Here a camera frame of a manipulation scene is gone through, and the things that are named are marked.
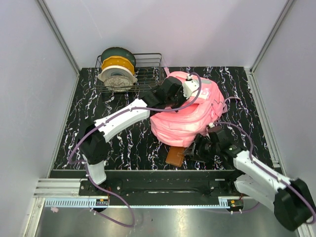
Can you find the white rimmed plate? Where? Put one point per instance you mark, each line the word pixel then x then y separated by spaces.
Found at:
pixel 117 72

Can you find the dark green plate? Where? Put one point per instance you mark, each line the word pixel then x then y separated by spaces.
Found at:
pixel 118 51

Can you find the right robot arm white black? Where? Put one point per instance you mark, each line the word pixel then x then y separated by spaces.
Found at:
pixel 288 199

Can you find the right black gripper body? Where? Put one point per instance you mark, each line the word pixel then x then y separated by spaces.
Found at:
pixel 206 148

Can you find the metal wire dish rack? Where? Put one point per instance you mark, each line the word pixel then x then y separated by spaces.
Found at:
pixel 148 72

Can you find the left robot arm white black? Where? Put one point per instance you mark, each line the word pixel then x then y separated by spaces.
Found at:
pixel 93 142

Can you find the aluminium frame rail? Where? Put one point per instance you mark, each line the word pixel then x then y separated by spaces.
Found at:
pixel 83 187

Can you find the grey patterned plate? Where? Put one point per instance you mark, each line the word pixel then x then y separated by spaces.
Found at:
pixel 118 83

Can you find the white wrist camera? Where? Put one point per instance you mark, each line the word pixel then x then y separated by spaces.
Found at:
pixel 212 127
pixel 190 86

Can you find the yellow dotted plate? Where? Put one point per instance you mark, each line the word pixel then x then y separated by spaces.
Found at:
pixel 118 61

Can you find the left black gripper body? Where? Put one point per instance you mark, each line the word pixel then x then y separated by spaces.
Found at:
pixel 176 101

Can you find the pink student backpack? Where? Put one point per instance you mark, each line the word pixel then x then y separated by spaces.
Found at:
pixel 179 129

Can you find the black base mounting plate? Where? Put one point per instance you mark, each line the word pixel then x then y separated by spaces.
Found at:
pixel 205 183

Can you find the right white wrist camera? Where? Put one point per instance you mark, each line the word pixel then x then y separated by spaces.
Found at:
pixel 212 127

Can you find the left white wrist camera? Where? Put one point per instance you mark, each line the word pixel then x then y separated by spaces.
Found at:
pixel 190 86

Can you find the brown leather wallet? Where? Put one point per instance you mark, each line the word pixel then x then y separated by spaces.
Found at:
pixel 175 156

